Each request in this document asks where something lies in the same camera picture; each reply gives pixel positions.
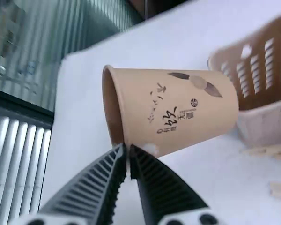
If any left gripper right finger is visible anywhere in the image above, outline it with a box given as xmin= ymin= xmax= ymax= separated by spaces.
xmin=130 ymin=144 xmax=220 ymax=225

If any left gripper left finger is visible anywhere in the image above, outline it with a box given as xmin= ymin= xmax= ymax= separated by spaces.
xmin=8 ymin=142 xmax=128 ymax=225

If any printed brown paper cup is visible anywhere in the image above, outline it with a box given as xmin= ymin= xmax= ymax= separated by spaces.
xmin=101 ymin=65 xmax=239 ymax=158

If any beige slotted plastic basket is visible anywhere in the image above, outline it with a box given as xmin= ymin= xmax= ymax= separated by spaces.
xmin=207 ymin=11 xmax=281 ymax=152

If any wooden chopstick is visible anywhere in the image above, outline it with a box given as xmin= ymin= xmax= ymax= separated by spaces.
xmin=240 ymin=144 xmax=281 ymax=157

